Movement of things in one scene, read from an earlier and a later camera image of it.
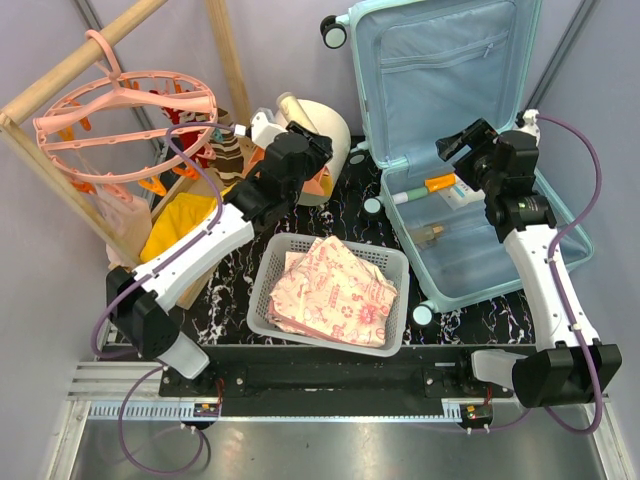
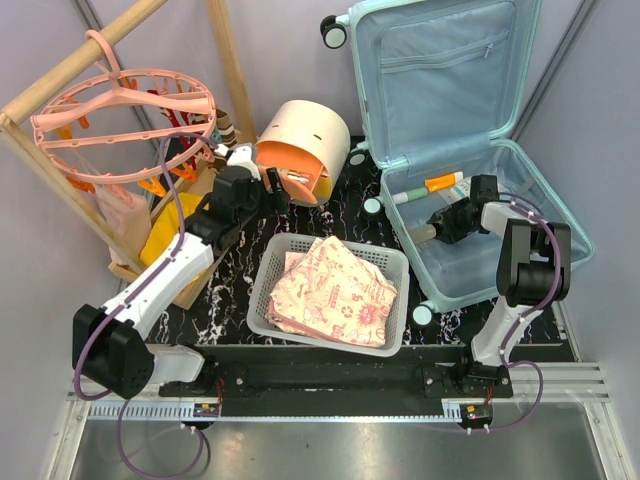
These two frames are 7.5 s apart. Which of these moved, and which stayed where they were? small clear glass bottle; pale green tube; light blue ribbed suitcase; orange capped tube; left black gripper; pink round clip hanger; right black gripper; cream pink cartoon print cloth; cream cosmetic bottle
Moved: cream cosmetic bottle; right black gripper; left black gripper
Stayed: pale green tube; light blue ribbed suitcase; cream pink cartoon print cloth; orange capped tube; small clear glass bottle; pink round clip hanger
